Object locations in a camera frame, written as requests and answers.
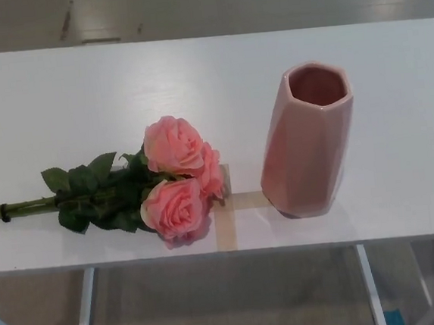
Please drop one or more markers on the pink rose bouquet green leaves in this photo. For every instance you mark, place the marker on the pink rose bouquet green leaves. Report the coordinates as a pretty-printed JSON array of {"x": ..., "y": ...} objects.
[{"x": 169, "y": 144}]

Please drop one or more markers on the pink faceted ceramic vase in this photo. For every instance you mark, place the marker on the pink faceted ceramic vase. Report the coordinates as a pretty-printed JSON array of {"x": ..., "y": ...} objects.
[{"x": 300, "y": 162}]

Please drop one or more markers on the short beige tape strip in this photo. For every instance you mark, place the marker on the short beige tape strip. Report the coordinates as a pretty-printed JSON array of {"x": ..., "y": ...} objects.
[{"x": 249, "y": 200}]

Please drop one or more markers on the long beige tape strip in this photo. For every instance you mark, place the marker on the long beige tape strip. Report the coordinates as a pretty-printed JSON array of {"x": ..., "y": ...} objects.
[{"x": 226, "y": 230}]

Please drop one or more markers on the thin white table leg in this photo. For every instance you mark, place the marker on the thin white table leg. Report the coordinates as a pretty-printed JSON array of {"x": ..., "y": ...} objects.
[{"x": 421, "y": 274}]

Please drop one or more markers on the teal floor item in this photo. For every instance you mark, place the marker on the teal floor item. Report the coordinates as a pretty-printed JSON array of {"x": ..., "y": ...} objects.
[{"x": 393, "y": 320}]

